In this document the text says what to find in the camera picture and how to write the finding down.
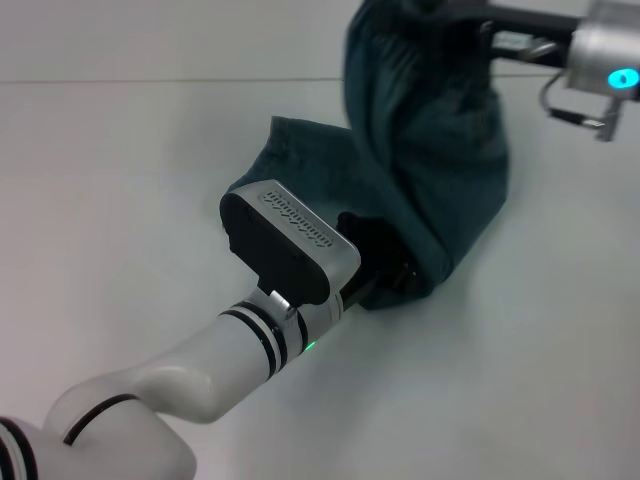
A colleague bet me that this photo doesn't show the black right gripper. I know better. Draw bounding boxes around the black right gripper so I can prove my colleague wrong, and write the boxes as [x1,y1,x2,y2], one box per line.
[479,0,592,69]

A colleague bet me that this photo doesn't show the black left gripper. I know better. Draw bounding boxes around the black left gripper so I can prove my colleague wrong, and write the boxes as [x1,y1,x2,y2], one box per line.
[337,212,419,308]

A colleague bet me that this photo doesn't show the blue denim shorts with cartoon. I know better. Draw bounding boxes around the blue denim shorts with cartoon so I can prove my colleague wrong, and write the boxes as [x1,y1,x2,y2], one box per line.
[227,0,512,313]

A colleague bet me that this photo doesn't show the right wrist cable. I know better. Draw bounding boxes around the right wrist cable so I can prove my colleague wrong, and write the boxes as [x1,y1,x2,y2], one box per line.
[539,73,609,131]

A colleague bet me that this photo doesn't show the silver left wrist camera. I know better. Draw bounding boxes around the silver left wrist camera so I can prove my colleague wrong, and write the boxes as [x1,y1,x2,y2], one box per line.
[219,178,363,307]

